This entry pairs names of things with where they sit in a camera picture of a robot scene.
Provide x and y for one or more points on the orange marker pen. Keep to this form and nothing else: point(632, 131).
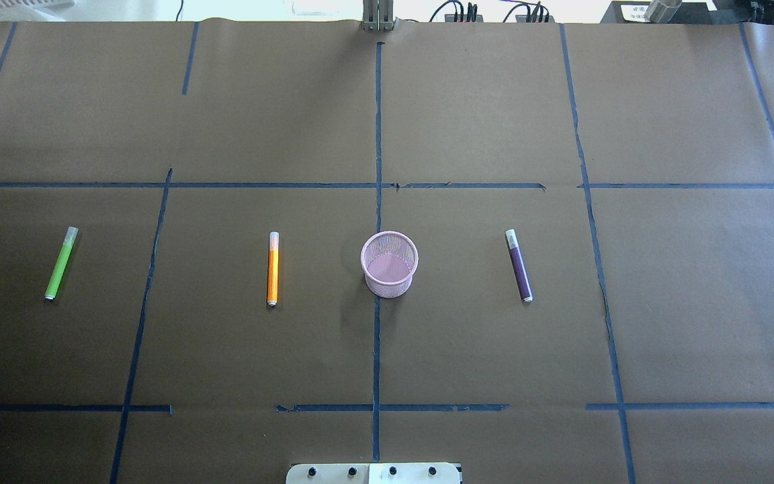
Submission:
point(273, 269)

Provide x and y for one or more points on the purple marker pen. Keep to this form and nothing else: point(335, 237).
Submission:
point(518, 265)

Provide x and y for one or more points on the aluminium frame post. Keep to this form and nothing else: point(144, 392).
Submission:
point(378, 16)

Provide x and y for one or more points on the metal cup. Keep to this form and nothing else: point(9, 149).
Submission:
point(661, 11)

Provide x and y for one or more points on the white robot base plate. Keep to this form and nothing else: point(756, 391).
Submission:
point(374, 472)

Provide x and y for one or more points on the green marker pen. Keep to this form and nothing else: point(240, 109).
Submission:
point(61, 263)

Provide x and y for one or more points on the pink mesh pen holder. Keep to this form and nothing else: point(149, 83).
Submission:
point(389, 261)

